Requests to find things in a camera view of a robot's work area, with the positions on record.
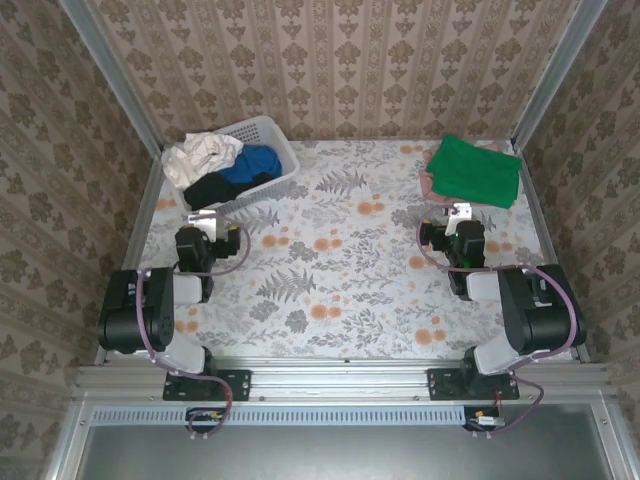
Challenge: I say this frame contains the cream t-shirt with robot print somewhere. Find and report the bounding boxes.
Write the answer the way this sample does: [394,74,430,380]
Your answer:
[160,132,245,190]

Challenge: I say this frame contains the white plastic laundry basket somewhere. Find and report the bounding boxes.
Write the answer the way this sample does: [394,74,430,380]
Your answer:
[162,115,301,217]

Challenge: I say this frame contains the black t-shirt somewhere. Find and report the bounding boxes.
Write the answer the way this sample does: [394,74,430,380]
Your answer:
[182,172,274,212]

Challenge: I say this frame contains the folded green t-shirt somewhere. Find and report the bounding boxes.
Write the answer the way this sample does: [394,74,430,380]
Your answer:
[430,134,523,210]

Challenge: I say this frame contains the blue t-shirt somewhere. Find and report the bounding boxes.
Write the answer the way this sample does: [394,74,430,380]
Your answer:
[217,144,284,194]

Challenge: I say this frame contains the floral patterned tablecloth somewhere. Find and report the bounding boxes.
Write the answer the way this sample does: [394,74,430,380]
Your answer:
[119,139,576,361]

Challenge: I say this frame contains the black controller board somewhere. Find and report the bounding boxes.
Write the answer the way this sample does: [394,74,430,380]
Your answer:
[185,407,226,435]
[463,405,507,432]

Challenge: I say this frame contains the grey metal panel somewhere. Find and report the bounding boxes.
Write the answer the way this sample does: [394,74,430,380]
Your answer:
[47,402,640,480]

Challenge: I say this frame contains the white left camera mount bracket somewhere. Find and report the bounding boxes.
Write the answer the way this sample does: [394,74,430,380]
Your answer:
[187,209,220,239]

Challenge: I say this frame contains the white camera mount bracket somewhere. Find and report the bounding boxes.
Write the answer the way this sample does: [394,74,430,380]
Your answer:
[187,209,220,239]
[446,202,474,232]

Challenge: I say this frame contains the white right camera mount bracket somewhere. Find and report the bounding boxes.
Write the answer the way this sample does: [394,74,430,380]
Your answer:
[446,202,474,232]

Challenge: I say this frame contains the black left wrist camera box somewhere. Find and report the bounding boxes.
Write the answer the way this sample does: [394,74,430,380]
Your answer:
[215,226,241,260]

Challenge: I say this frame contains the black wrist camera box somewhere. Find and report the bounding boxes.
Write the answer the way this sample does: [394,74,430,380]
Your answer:
[215,226,241,260]
[419,222,451,252]

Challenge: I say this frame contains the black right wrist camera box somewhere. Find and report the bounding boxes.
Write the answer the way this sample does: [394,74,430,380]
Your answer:
[419,222,451,252]

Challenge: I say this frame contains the aluminium table side rail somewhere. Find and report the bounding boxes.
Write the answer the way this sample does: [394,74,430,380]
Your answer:
[94,144,166,366]
[514,144,591,364]

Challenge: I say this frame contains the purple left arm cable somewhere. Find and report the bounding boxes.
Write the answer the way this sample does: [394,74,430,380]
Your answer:
[135,214,251,444]

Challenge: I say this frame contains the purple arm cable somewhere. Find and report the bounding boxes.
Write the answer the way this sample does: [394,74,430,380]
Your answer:
[417,207,587,439]
[135,214,251,444]

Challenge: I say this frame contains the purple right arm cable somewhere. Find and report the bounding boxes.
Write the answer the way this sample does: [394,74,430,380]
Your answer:
[417,207,587,439]

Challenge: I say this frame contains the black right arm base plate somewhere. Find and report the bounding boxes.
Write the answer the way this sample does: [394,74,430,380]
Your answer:
[427,368,521,402]

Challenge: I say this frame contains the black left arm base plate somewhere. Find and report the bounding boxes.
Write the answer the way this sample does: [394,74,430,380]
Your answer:
[163,368,251,402]

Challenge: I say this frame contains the aluminium frame rail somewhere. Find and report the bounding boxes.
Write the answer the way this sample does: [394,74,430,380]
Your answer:
[74,363,614,401]

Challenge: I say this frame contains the aluminium corner post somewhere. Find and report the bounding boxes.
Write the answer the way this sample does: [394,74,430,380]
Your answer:
[58,0,164,151]
[510,0,609,151]

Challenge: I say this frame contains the white slotted cable duct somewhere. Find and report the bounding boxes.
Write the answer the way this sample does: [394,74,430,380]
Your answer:
[92,405,466,426]

